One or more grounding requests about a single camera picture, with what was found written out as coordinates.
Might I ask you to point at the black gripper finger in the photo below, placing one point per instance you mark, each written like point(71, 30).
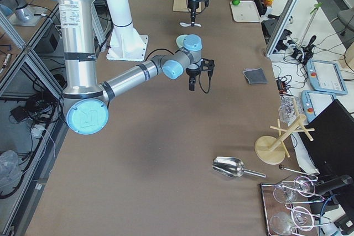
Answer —
point(191, 83)
point(193, 18)

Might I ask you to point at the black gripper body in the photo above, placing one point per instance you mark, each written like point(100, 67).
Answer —
point(192, 73)
point(192, 5)

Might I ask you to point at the green ceramic bowl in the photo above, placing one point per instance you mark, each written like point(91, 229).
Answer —
point(180, 40)

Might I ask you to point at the green lime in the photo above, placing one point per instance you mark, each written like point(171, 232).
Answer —
point(235, 2)

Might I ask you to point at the dark grey folded cloth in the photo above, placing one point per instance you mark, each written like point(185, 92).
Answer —
point(255, 76)

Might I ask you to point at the cream plastic tray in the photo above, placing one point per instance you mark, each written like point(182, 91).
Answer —
point(245, 12)

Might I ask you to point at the white pillar with base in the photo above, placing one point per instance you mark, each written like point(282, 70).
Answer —
point(126, 43)

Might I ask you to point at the metal scoop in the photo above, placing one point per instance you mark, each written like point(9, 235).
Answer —
point(233, 167)

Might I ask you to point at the wooden mug tree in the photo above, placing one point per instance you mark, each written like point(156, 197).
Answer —
point(272, 150)

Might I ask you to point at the lower blue teach pendant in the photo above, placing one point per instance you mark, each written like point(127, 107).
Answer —
point(314, 102)

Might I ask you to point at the blue teach pendant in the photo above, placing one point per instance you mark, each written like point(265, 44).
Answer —
point(314, 102)
point(326, 77)

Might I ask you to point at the upper blue teach pendant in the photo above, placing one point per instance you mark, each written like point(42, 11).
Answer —
point(326, 77)

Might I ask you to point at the grey office chair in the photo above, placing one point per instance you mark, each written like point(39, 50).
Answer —
point(346, 18)

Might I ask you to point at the black monitor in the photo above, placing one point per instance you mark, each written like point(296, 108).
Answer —
point(331, 151)

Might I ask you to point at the wine glass rack tray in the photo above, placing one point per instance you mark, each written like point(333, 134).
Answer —
point(286, 206)

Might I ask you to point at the aluminium frame post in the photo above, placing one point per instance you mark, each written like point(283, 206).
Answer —
point(280, 26)

